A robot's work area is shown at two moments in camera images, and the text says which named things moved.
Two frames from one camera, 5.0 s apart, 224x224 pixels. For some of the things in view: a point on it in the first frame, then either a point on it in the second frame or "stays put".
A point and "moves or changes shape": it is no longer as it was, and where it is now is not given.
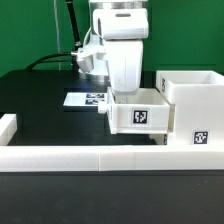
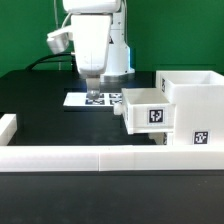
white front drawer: (160, 139) stays put
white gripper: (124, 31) to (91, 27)
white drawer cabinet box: (198, 99) stays put
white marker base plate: (86, 99) stays put
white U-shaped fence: (102, 158) stays put
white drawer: (145, 112) moves or changes shape
